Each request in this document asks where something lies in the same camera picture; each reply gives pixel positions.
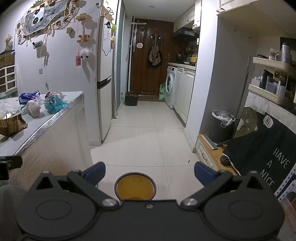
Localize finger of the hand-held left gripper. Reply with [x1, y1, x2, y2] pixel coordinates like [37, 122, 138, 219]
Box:
[0, 156, 23, 180]

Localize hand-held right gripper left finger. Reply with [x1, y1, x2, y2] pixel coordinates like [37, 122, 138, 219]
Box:
[30, 161, 119, 207]

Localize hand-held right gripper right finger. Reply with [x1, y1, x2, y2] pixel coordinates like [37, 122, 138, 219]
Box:
[180, 161, 270, 207]

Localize brown round bin yellow inside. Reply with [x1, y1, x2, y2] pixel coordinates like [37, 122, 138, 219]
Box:
[114, 172, 156, 202]

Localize white plastic bag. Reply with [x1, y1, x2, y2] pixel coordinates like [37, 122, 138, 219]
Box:
[26, 98, 42, 116]

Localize teal plastic packet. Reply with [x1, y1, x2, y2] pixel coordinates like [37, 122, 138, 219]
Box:
[43, 95, 69, 114]

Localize white red printed wrapper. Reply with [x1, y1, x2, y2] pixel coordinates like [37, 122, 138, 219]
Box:
[45, 91, 65, 99]

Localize low cabinet with wooden top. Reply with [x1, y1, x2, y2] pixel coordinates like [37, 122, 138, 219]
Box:
[195, 133, 238, 176]

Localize brown paper bag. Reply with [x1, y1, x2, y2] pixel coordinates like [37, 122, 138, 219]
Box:
[0, 113, 28, 137]

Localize grey bin with white liner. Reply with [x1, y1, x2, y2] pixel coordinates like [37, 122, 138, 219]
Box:
[211, 110, 237, 144]

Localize silver foil covered counter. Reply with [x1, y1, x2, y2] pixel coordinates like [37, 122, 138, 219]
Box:
[0, 91, 93, 186]

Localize clear plastic bag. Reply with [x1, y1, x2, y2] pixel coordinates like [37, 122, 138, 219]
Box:
[0, 100, 22, 116]

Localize dark bear printed cloth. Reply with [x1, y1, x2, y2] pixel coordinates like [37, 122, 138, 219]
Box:
[222, 107, 296, 193]

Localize purple blue packet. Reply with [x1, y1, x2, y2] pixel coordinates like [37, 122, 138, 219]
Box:
[18, 91, 41, 105]

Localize white refrigerator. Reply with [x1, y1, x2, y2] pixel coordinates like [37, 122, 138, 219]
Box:
[95, 0, 115, 143]

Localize white kitchen base cabinet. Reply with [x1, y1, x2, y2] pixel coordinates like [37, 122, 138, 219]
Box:
[172, 66, 197, 127]

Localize black floor bin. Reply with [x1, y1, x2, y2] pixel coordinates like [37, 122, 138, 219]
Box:
[124, 91, 139, 106]

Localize white washing machine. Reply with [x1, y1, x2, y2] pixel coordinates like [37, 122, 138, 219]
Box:
[165, 66, 177, 109]

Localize cream storage shelf rack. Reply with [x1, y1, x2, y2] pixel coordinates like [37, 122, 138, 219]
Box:
[248, 56, 296, 109]

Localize dark wooden door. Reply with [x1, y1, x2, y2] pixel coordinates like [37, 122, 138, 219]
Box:
[130, 18, 174, 95]

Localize dried flower bunch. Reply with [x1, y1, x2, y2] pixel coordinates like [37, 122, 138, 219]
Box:
[5, 34, 14, 50]

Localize olive hanging bag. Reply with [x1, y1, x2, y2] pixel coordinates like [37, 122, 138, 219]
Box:
[148, 32, 162, 68]

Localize black range hood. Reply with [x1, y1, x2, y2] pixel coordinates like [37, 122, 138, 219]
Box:
[172, 27, 200, 39]

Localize steel thermos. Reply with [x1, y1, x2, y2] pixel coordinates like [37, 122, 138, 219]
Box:
[280, 44, 292, 64]

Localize white upper kitchen cabinets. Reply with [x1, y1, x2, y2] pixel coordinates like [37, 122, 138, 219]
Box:
[173, 0, 201, 33]

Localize panda printed wall cloth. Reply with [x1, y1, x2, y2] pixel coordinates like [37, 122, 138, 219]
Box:
[22, 0, 70, 36]

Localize white wall coat rack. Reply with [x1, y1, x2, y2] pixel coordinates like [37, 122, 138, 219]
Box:
[131, 16, 147, 26]

